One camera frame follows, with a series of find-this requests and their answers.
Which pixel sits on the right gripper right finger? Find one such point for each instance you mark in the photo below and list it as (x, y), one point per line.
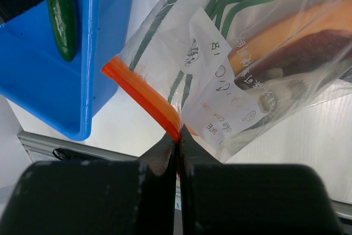
(250, 198)

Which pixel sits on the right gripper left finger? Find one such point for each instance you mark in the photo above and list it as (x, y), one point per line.
(96, 196)

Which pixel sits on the dark green cucumber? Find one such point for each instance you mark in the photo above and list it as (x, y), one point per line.
(64, 23)

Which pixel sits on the blue plastic bin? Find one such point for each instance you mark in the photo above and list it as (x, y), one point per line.
(64, 95)

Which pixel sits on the grey toy fish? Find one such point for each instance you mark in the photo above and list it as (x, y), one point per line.
(278, 97)

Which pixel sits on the clear zip top bag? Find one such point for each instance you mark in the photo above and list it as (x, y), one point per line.
(229, 70)

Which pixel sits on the orange purple sweet potato slice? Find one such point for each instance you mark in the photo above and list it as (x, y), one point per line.
(299, 43)

